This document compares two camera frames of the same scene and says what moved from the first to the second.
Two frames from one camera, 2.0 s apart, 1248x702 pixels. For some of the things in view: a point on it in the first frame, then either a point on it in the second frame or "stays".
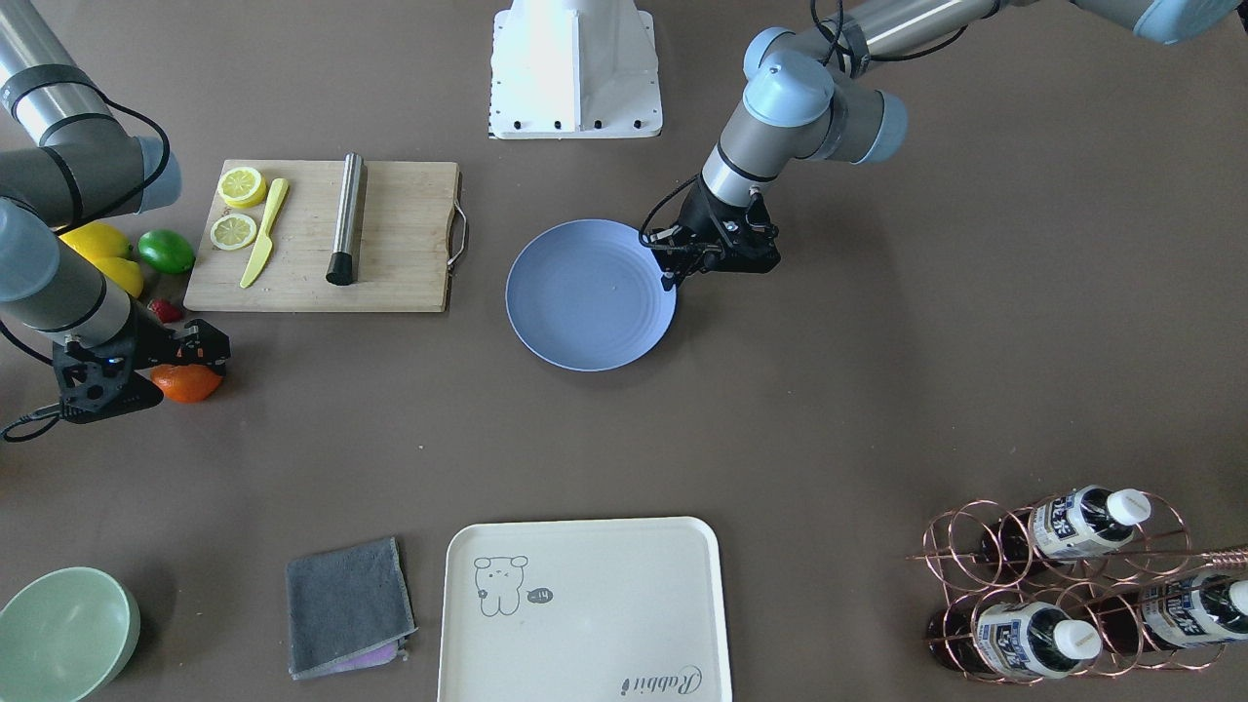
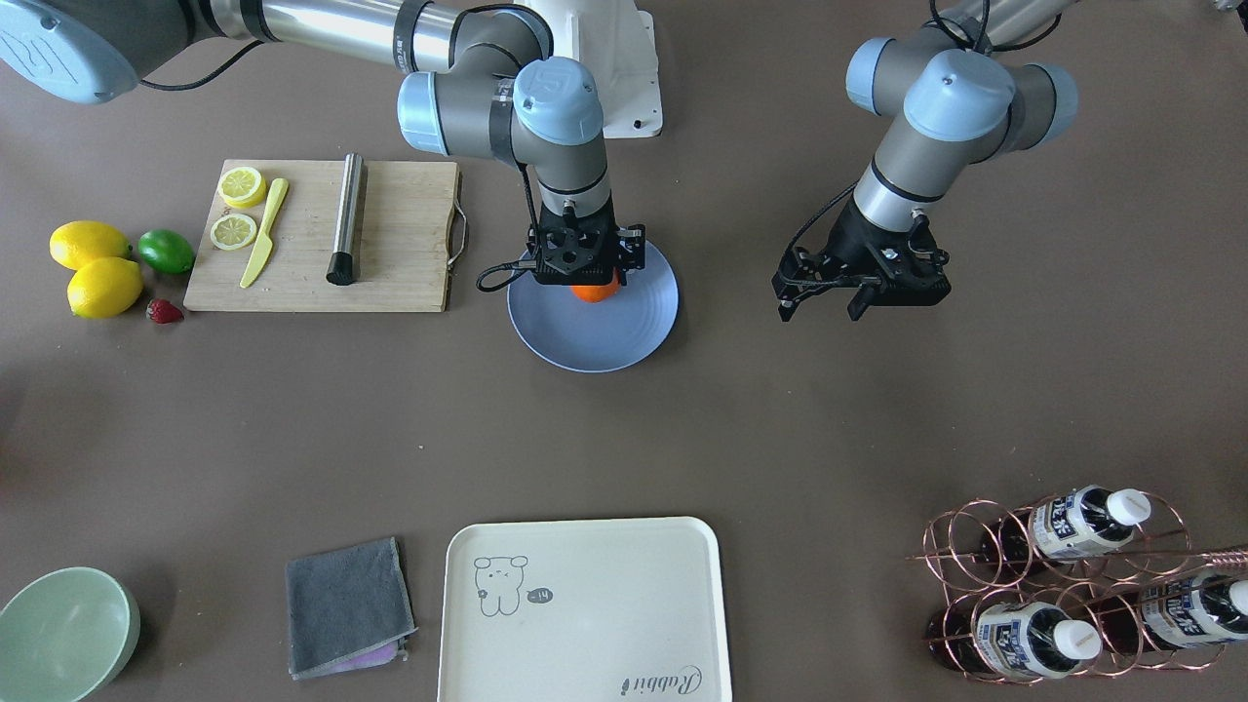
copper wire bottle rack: [1082, 585] stays
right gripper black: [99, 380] to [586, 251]
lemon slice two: [232, 231] stays
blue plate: [589, 295] stays
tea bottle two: [1030, 639] stays
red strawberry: [166, 310] stays
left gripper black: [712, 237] to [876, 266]
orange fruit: [185, 383] to [597, 293]
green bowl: [66, 637] stays
